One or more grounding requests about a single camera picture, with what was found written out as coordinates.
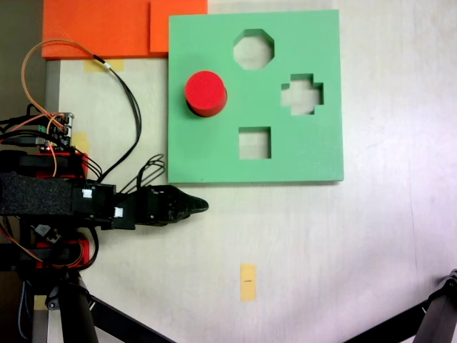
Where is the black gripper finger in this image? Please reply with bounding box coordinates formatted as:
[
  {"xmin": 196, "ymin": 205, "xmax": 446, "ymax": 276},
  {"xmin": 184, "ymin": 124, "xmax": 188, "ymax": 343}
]
[{"xmin": 166, "ymin": 185, "xmax": 210, "ymax": 224}]

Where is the red cylinder block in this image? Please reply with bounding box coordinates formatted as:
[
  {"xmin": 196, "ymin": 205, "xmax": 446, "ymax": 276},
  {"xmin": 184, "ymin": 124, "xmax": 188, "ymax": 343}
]
[{"xmin": 184, "ymin": 70, "xmax": 229, "ymax": 118}]

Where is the raised orange block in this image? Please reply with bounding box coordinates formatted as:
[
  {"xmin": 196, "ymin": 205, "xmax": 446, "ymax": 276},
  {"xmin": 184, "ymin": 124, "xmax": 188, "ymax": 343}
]
[{"xmin": 149, "ymin": 0, "xmax": 209, "ymax": 54}]

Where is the flat orange block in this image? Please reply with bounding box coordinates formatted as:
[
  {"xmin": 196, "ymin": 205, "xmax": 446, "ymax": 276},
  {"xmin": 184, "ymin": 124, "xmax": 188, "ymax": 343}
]
[{"xmin": 41, "ymin": 0, "xmax": 151, "ymax": 60}]

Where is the green shape sorting board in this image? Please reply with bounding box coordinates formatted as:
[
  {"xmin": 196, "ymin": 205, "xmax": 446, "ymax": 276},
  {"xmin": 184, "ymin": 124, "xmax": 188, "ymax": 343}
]
[{"xmin": 166, "ymin": 9, "xmax": 345, "ymax": 186}]

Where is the marked yellow tape strip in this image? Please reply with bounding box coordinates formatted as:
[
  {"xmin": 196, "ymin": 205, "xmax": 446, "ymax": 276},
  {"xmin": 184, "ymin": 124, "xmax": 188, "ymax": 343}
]
[{"xmin": 240, "ymin": 263, "xmax": 257, "ymax": 302}]

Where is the small black circuit board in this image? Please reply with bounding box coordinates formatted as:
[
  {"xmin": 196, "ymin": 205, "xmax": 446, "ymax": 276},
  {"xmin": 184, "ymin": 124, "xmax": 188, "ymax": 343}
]
[{"xmin": 34, "ymin": 224, "xmax": 61, "ymax": 246}]

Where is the black controller circuit board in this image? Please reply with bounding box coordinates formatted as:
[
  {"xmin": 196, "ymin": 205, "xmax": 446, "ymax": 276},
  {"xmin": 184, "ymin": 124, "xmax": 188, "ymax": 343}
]
[{"xmin": 37, "ymin": 112, "xmax": 78, "ymax": 151}]

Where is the thin black tripod brace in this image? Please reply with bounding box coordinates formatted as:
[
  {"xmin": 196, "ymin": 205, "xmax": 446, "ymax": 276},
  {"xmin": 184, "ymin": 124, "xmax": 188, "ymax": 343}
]
[
  {"xmin": 88, "ymin": 294, "xmax": 176, "ymax": 343},
  {"xmin": 344, "ymin": 299, "xmax": 429, "ymax": 343}
]

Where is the black tripod leg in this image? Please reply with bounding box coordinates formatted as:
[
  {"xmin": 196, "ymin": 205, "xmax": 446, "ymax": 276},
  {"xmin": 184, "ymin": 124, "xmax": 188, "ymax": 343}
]
[
  {"xmin": 416, "ymin": 269, "xmax": 457, "ymax": 343},
  {"xmin": 46, "ymin": 271, "xmax": 99, "ymax": 343}
]

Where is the wide yellow tape strip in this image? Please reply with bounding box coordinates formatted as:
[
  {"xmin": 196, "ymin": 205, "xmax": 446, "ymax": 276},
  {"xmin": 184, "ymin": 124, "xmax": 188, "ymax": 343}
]
[{"xmin": 84, "ymin": 59, "xmax": 125, "ymax": 74}]

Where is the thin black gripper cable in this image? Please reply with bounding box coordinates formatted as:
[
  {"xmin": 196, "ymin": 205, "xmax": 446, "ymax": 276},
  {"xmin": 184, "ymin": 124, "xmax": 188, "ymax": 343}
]
[{"xmin": 119, "ymin": 153, "xmax": 167, "ymax": 196}]

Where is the black base servo cable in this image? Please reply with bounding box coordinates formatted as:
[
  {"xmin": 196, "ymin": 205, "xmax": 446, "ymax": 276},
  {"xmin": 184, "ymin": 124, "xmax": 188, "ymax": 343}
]
[{"xmin": 71, "ymin": 148, "xmax": 103, "ymax": 179}]

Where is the long black cable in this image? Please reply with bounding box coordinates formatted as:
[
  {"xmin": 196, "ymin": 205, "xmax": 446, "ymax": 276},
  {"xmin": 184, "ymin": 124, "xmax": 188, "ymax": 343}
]
[{"xmin": 91, "ymin": 53, "xmax": 143, "ymax": 182}]

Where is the braided grey cable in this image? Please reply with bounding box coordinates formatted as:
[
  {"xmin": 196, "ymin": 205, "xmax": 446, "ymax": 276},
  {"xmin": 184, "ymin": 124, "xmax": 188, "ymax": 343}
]
[{"xmin": 17, "ymin": 280, "xmax": 30, "ymax": 341}]

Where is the long orange wire loop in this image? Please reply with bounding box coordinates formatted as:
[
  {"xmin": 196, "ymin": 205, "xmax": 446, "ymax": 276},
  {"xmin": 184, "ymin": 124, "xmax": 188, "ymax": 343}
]
[{"xmin": 21, "ymin": 39, "xmax": 96, "ymax": 124}]

